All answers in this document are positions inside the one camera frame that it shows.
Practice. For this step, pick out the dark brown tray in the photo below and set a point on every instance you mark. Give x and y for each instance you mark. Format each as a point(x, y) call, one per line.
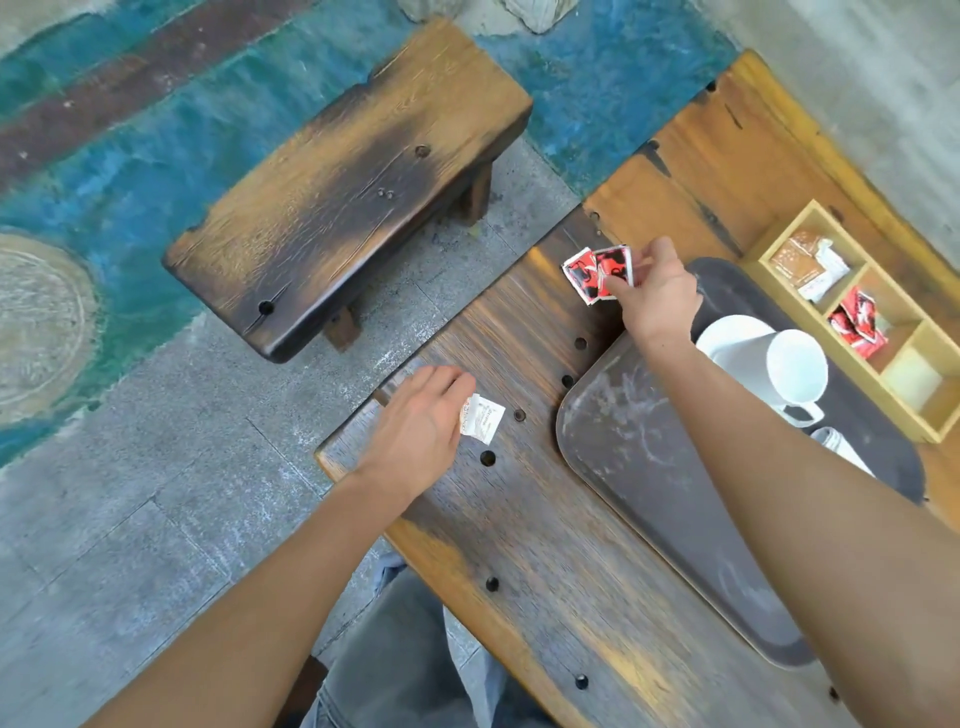
point(637, 450)

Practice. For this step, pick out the person's right hand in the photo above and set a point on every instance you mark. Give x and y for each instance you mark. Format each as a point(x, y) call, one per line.
point(664, 304)

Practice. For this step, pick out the white saucer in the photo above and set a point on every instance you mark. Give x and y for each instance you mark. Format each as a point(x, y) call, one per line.
point(727, 345)

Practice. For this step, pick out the person's right forearm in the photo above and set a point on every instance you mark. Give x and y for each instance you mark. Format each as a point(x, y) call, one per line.
point(825, 540)

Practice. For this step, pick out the flat grey stone base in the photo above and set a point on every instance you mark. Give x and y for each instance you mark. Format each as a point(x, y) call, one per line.
point(450, 11)

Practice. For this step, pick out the person's left forearm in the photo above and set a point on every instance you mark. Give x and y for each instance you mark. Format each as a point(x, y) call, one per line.
point(247, 622)

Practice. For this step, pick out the burnt wooden bench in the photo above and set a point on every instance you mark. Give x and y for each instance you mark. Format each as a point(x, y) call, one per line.
point(337, 187)

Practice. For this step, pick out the white cloth napkin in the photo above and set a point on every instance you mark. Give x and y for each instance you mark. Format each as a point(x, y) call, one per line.
point(840, 446)

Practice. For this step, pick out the wooden three-compartment box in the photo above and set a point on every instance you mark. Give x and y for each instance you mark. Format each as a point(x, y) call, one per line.
point(911, 379)

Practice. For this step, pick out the person's left hand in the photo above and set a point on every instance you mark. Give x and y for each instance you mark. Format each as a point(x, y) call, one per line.
point(416, 435)

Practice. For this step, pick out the white ceramic cup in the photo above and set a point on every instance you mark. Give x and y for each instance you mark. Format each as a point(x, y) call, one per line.
point(799, 367)

